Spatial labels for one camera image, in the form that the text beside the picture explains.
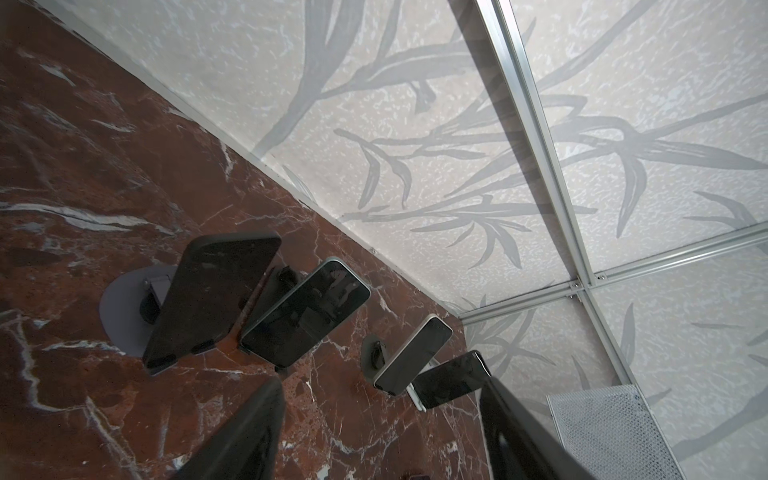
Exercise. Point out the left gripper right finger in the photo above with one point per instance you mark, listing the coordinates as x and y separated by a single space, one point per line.
518 446

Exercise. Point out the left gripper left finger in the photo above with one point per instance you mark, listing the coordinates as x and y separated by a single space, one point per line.
246 446

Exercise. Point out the grey round phone stand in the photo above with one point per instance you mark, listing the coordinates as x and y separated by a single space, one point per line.
373 357

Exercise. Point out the grey round stand far left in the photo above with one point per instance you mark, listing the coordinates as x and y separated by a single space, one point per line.
130 305

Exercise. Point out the white wire mesh basket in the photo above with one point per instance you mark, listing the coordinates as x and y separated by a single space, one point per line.
612 433

